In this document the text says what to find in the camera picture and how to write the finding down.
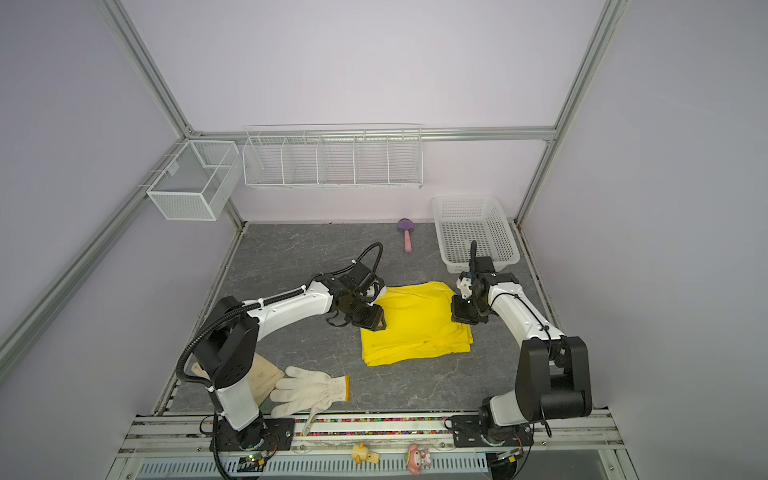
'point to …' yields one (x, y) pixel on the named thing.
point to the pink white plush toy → (417, 460)
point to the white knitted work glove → (304, 391)
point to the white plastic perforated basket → (462, 219)
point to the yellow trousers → (418, 324)
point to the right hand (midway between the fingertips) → (457, 316)
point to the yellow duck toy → (360, 452)
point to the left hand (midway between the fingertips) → (379, 326)
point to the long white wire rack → (342, 156)
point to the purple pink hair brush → (407, 225)
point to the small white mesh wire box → (199, 181)
